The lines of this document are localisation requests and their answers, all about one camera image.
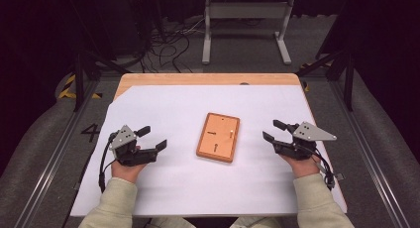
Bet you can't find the aluminium floor rail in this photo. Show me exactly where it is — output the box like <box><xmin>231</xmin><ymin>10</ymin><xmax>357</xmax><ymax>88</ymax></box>
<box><xmin>12</xmin><ymin>78</ymin><xmax>101</xmax><ymax>228</ymax></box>
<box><xmin>329</xmin><ymin>78</ymin><xmax>412</xmax><ymax>228</ymax></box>

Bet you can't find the orange wooden board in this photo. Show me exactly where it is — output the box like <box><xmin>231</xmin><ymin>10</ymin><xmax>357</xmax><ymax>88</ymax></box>
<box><xmin>195</xmin><ymin>112</ymin><xmax>242</xmax><ymax>164</ymax></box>

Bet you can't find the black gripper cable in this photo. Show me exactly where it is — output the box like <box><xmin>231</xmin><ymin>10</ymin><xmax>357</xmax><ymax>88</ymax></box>
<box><xmin>98</xmin><ymin>132</ymin><xmax>119</xmax><ymax>193</ymax></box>
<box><xmin>309</xmin><ymin>148</ymin><xmax>345</xmax><ymax>190</ymax></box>

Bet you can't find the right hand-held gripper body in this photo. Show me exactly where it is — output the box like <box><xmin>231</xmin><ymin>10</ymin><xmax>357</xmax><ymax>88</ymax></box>
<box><xmin>273</xmin><ymin>121</ymin><xmax>338</xmax><ymax>162</ymax></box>

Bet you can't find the white table sheet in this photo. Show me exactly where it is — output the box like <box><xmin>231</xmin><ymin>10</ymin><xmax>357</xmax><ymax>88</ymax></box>
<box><xmin>69</xmin><ymin>84</ymin><xmax>349</xmax><ymax>218</ymax></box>

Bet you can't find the person's right hand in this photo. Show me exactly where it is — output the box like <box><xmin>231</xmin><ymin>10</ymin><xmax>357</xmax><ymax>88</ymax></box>
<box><xmin>279</xmin><ymin>154</ymin><xmax>322</xmax><ymax>179</ymax></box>

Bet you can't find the tangle of black floor cables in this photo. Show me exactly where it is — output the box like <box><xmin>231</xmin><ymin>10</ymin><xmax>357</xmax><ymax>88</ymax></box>
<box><xmin>140</xmin><ymin>18</ymin><xmax>207</xmax><ymax>74</ymax></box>

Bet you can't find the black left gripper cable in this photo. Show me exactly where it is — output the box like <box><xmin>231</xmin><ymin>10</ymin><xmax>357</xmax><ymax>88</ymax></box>
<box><xmin>98</xmin><ymin>132</ymin><xmax>119</xmax><ymax>193</ymax></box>

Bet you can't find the person's left hand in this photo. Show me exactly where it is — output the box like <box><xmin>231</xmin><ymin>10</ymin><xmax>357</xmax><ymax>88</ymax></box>
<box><xmin>111</xmin><ymin>146</ymin><xmax>149</xmax><ymax>184</ymax></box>

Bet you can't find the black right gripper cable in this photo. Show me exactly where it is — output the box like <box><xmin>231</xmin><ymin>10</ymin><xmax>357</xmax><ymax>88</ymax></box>
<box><xmin>309</xmin><ymin>148</ymin><xmax>345</xmax><ymax>190</ymax></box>

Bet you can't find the black metal stand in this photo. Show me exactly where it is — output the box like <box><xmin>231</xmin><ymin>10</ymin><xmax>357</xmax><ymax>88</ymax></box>
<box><xmin>296</xmin><ymin>49</ymin><xmax>357</xmax><ymax>113</ymax></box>
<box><xmin>69</xmin><ymin>39</ymin><xmax>131</xmax><ymax>113</ymax></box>

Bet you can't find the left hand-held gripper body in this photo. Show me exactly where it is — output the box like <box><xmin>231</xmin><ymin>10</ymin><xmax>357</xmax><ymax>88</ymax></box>
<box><xmin>109</xmin><ymin>124</ymin><xmax>159</xmax><ymax>168</ymax></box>

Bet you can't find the white metal stand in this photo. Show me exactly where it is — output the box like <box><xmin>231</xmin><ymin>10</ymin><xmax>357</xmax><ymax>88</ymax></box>
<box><xmin>201</xmin><ymin>0</ymin><xmax>296</xmax><ymax>65</ymax></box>

